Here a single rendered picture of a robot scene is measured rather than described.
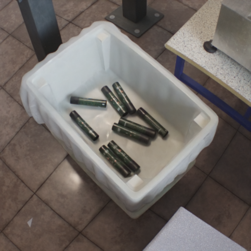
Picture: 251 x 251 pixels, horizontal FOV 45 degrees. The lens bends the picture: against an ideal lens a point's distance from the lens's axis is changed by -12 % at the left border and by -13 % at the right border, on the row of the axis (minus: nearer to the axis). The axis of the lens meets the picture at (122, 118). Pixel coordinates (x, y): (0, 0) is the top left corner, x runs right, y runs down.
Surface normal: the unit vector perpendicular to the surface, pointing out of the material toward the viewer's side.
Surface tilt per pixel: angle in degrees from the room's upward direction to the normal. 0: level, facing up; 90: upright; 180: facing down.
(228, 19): 90
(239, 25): 90
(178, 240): 0
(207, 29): 0
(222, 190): 0
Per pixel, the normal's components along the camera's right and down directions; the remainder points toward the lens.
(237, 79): -0.04, -0.43
